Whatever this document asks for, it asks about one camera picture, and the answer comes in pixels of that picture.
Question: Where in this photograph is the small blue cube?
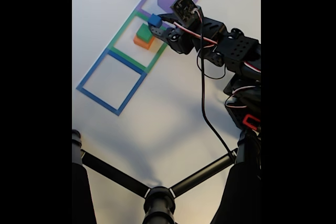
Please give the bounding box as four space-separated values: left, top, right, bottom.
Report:
147 13 162 28

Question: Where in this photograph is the medium green cube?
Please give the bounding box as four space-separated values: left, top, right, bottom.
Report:
136 23 154 41

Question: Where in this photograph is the large orange cube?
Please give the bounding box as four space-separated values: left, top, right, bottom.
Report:
133 34 156 51

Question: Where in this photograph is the red clamp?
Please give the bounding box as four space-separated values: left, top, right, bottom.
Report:
241 114 261 131

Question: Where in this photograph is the black tripod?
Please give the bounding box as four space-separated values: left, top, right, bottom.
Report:
72 129 261 224

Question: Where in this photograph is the gripper camera board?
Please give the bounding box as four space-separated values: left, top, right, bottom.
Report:
170 0 204 28

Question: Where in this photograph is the green square tape frame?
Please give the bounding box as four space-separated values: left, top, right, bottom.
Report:
108 10 169 74

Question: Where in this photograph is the black camera cable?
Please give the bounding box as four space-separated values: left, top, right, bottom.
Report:
196 11 237 158

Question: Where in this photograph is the blue square tape frame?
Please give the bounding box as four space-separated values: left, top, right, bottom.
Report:
76 47 148 116

